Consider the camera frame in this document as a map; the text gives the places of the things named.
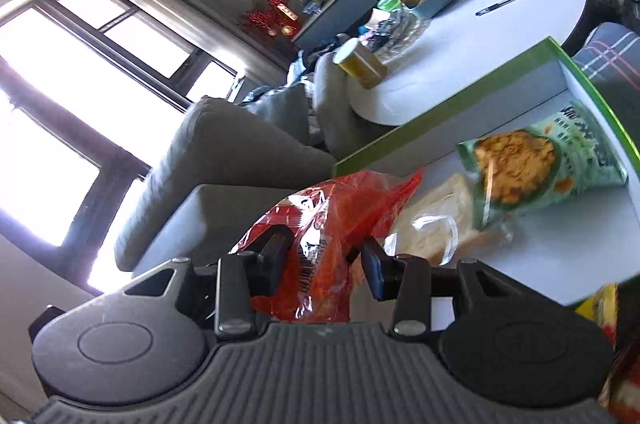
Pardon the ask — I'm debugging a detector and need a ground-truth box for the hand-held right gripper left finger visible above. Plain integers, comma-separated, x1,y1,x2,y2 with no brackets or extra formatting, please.
120,224,296,339

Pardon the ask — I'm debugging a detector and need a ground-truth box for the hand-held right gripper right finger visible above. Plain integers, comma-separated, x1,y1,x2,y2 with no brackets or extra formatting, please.
360,237,521,339

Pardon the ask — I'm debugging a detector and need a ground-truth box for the red plastic snack bag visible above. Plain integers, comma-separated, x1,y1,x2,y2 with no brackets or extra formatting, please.
230,169,426,325

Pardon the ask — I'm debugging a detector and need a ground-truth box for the clear sliced bread packet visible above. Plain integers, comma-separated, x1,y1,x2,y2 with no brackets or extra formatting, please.
385,173,506,267

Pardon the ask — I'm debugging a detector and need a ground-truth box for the green corn snack bag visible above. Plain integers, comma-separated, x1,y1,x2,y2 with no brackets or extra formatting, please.
457,107,630,230

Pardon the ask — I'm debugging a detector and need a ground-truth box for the green cardboard box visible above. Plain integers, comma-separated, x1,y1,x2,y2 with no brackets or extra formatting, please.
332,35,640,320

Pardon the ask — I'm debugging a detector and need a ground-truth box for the grey sofa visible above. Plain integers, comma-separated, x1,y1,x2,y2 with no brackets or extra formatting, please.
114,52,396,275

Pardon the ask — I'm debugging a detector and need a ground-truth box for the grey cushion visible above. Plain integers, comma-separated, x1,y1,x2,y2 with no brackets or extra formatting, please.
245,84,311,145

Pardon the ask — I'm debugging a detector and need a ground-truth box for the blue clothes pile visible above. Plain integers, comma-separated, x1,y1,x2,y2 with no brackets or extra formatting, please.
287,44,341,85

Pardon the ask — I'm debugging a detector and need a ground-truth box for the yellow can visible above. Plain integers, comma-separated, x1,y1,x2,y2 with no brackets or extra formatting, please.
332,38,388,90

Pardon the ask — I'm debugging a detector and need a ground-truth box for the white oval table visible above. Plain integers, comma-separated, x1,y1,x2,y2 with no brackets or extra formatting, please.
345,0,587,126

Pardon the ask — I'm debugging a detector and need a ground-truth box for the clear wrapper pile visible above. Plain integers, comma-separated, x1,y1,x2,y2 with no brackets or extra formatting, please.
360,7,426,60

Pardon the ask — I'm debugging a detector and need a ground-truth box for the dark framed window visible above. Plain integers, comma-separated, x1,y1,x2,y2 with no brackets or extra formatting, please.
35,0,241,105
0,54,151,295

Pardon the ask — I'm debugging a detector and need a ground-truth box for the red berry decoration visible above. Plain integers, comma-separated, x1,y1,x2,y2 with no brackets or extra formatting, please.
240,0,303,38

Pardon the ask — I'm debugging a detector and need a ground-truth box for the black pen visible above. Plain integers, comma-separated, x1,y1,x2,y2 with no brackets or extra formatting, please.
475,0,535,17

